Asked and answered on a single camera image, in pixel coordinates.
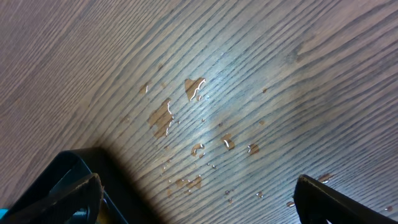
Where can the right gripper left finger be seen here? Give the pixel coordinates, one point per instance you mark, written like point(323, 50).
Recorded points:
point(79, 203)

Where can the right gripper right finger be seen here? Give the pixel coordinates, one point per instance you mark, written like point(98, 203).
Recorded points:
point(315, 203)

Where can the black rectangular water tray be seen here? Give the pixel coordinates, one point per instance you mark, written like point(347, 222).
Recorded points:
point(121, 202)

